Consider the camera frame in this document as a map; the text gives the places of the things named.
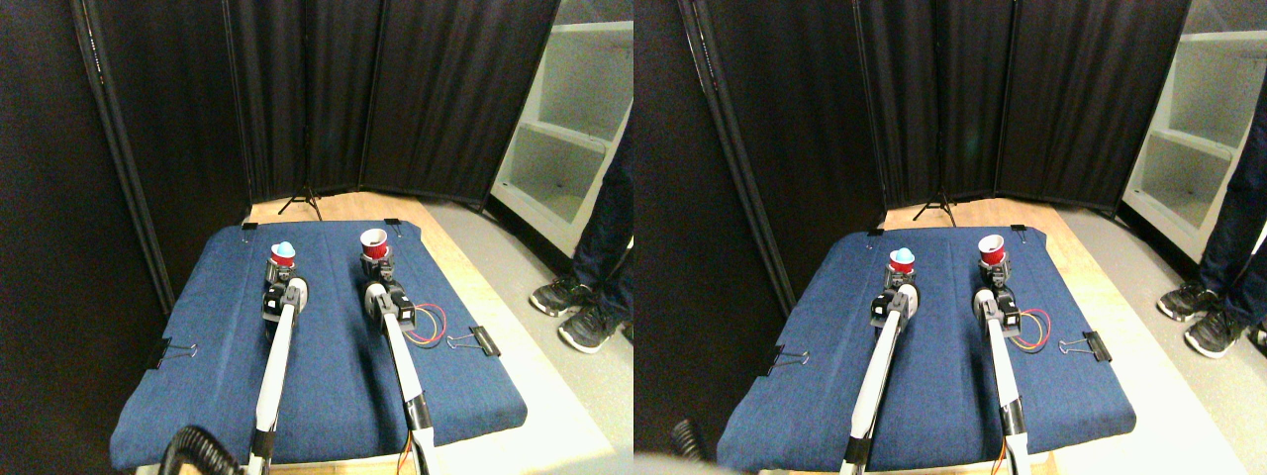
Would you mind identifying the curtain stand foot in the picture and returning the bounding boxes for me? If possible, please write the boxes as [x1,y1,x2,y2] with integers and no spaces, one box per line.
[278,186,324,221]
[913,191,957,227]

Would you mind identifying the dark blue cloth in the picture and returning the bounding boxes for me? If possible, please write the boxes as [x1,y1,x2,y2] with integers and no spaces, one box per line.
[111,220,528,471]
[718,228,1137,472]

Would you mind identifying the curtain stand pole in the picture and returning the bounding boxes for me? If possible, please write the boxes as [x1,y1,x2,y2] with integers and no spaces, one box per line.
[681,0,799,316]
[71,0,177,316]

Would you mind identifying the person's legs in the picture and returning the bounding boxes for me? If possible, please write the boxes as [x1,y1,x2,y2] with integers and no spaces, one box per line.
[530,104,634,355]
[1156,59,1267,360]

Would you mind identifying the white shelf unit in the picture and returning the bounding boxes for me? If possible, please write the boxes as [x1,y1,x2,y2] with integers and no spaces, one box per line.
[490,22,634,258]
[1121,32,1267,261]

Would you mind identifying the black ribbed hose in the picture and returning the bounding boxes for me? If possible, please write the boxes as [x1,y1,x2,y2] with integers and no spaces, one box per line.
[158,426,244,475]
[673,419,710,462]

